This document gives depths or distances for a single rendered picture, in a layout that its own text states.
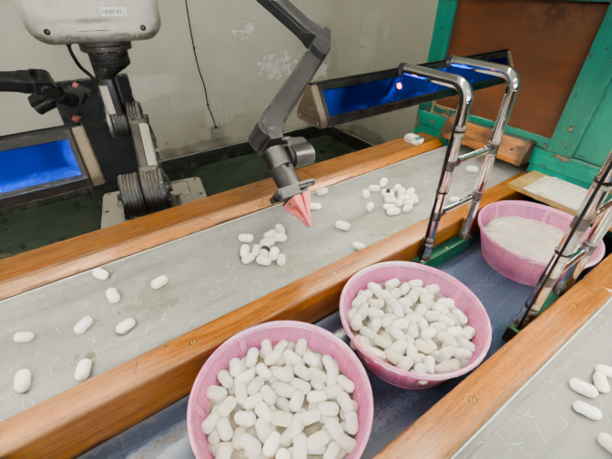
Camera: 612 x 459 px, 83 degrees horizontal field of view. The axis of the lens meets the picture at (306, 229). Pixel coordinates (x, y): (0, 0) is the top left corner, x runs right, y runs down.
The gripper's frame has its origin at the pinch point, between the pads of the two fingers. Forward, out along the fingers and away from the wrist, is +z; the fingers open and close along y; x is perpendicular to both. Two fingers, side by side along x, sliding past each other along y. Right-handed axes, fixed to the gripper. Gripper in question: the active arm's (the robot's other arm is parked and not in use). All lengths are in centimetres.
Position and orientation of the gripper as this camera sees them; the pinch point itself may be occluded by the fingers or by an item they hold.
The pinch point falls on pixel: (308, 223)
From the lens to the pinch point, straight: 80.6
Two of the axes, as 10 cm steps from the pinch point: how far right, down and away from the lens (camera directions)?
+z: 4.3, 8.9, -1.4
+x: -3.7, 3.2, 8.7
